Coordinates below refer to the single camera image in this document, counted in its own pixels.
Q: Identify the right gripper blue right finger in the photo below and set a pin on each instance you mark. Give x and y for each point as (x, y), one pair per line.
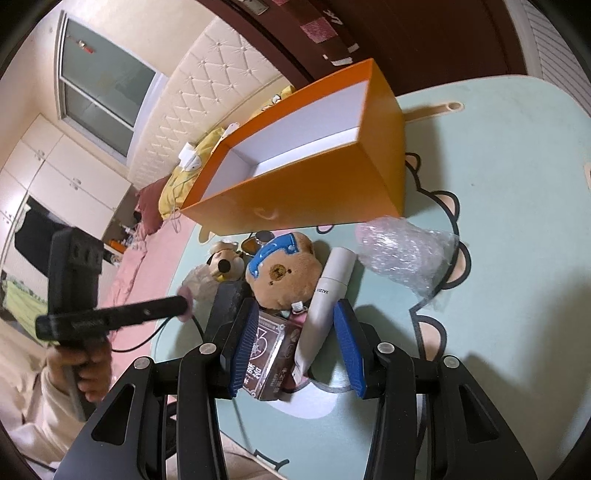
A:
(353, 345)

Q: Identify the dark brown door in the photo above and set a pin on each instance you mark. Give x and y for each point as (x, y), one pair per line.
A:
(416, 44)

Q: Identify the white charger box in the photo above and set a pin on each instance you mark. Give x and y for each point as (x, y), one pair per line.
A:
(189, 158)

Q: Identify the yellow pillow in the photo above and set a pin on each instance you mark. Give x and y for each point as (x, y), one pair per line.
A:
(183, 177)

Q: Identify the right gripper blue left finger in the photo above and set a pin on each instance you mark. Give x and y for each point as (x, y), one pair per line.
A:
(237, 347)

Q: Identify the red pink striped scarf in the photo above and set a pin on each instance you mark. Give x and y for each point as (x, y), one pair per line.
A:
(324, 28)

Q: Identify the white slatted radiator cover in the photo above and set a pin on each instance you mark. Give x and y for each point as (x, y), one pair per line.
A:
(547, 55)

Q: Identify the brown card box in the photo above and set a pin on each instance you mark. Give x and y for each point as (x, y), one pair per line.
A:
(272, 357)

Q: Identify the white cosmetic tube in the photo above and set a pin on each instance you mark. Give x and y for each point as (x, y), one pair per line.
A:
(331, 287)

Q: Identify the cream tufted headboard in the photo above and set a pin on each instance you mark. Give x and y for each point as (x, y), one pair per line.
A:
(220, 80)

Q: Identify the clear plastic bag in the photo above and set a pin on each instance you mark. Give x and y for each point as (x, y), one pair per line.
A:
(406, 254)

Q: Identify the pink bed blanket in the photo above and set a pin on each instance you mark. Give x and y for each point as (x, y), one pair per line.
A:
(149, 264)

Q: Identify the person's left hand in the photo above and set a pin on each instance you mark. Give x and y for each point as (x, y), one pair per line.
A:
(94, 367)

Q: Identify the white wardrobe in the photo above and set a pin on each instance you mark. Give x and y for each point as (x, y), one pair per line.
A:
(71, 183)

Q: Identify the cartoon figure keychain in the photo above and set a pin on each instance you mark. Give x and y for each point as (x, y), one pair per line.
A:
(225, 263)

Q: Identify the window with grey glass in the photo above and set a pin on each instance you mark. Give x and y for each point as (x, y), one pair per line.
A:
(104, 91)

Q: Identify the orange cardboard box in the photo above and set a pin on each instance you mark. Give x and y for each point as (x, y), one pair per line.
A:
(333, 152)

